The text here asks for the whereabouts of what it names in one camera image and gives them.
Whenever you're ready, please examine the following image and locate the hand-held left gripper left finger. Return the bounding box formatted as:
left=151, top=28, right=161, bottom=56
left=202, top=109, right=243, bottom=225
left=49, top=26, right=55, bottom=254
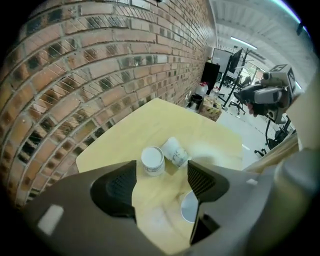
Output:
left=21, top=159, right=176, bottom=256

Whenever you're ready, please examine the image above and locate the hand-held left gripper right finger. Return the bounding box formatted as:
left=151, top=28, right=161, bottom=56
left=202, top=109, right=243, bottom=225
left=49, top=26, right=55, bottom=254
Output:
left=184, top=160, right=278, bottom=256

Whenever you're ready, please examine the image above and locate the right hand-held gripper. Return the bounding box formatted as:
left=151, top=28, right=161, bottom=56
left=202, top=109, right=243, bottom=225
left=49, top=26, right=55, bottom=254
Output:
left=239, top=64, right=297, bottom=123

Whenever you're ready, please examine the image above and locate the white paper cup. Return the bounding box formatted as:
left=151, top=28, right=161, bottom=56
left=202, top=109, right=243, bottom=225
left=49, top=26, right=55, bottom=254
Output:
left=180, top=190, right=200, bottom=223
left=160, top=136, right=188, bottom=168
left=141, top=146, right=166, bottom=178

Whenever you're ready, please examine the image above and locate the person's right hand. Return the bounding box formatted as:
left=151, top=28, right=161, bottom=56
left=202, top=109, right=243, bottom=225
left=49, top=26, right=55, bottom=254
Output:
left=247, top=103, right=262, bottom=118

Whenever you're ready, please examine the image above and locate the black office chair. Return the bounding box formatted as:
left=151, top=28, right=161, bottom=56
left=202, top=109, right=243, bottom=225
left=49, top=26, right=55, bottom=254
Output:
left=254, top=117, right=297, bottom=157
left=228, top=91, right=248, bottom=116

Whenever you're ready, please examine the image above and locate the clear water jug red cap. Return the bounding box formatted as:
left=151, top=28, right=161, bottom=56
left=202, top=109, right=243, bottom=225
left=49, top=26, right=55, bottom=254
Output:
left=209, top=86, right=221, bottom=101

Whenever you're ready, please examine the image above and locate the black monitor on stand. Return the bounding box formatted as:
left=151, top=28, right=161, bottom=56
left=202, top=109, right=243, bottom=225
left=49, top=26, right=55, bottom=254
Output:
left=222, top=48, right=245, bottom=108

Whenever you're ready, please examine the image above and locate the black coat rack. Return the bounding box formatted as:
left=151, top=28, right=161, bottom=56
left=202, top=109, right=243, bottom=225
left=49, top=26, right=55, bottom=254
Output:
left=239, top=47, right=253, bottom=83

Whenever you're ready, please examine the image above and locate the tall black cabinet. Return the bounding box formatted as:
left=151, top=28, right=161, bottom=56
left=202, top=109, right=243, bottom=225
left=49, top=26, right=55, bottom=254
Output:
left=203, top=61, right=221, bottom=88

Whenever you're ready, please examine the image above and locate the cardboard box with striped tape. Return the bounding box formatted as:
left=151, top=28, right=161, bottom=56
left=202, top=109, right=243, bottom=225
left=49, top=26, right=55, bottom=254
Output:
left=199, top=97, right=223, bottom=123

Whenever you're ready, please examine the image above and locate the clear water jug red label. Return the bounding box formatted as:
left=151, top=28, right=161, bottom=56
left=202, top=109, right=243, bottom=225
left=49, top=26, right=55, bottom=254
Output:
left=196, top=81, right=210, bottom=97

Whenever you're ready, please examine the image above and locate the whiteboard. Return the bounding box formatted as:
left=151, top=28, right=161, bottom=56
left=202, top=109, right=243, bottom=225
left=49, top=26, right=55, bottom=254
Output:
left=211, top=47, right=232, bottom=66

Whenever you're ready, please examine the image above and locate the black and silver bucket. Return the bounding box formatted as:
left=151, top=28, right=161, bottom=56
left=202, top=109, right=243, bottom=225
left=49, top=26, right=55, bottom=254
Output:
left=187, top=93, right=204, bottom=111

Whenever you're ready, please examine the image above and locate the long ceiling light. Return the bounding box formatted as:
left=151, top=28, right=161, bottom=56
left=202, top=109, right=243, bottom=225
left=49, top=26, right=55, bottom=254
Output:
left=229, top=36, right=258, bottom=50

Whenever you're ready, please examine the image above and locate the person's beige clothing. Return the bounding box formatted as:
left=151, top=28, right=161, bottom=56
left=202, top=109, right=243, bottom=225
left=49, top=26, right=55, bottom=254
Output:
left=287, top=72, right=320, bottom=156

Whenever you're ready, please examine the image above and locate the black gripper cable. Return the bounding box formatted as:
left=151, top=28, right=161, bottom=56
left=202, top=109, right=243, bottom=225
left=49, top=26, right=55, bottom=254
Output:
left=264, top=119, right=273, bottom=150

